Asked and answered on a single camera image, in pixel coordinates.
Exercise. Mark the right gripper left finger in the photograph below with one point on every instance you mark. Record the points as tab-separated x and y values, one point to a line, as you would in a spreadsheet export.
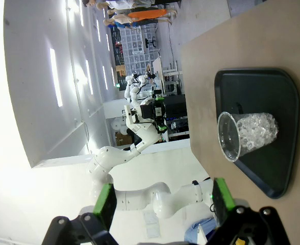
105	204

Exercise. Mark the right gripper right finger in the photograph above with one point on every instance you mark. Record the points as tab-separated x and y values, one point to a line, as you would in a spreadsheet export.
222	199

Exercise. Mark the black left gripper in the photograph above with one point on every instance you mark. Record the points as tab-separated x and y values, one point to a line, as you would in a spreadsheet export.
152	112

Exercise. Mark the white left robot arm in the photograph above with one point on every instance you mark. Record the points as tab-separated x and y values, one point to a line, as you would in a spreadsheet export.
139	196

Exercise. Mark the short clear iced cup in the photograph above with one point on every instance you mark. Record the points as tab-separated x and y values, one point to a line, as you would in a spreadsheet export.
257	132

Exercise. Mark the black computer screen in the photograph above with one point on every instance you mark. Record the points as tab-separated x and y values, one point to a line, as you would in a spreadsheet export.
175	106

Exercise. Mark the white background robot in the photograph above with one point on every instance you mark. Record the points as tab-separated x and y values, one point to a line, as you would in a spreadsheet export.
133	89

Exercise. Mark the blue jacket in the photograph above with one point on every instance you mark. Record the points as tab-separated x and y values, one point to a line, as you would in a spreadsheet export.
198	229

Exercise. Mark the white foam rolls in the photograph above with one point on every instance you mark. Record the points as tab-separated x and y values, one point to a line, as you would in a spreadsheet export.
118	125

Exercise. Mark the small cardboard box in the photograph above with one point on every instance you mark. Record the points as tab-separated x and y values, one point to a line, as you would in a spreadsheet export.
123	140

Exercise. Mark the black office chair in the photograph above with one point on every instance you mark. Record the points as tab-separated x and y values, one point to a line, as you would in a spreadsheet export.
150	42

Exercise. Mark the mannequin orange dress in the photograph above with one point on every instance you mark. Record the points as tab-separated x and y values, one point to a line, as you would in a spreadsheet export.
145	14

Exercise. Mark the black plastic serving tray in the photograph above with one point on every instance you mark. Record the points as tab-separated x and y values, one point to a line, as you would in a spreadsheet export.
262	89

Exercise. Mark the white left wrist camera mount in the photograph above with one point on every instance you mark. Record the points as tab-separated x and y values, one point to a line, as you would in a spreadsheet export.
130	114

